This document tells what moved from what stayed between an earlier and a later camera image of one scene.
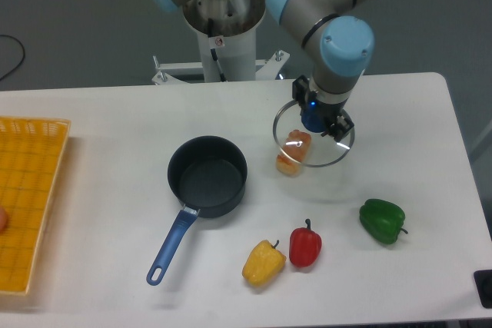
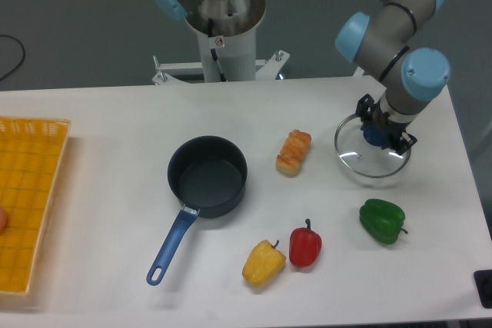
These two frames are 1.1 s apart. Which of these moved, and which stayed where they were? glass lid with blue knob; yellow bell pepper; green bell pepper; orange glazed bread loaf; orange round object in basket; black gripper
Moved: black gripper; glass lid with blue knob
Stayed: green bell pepper; orange round object in basket; yellow bell pepper; orange glazed bread loaf
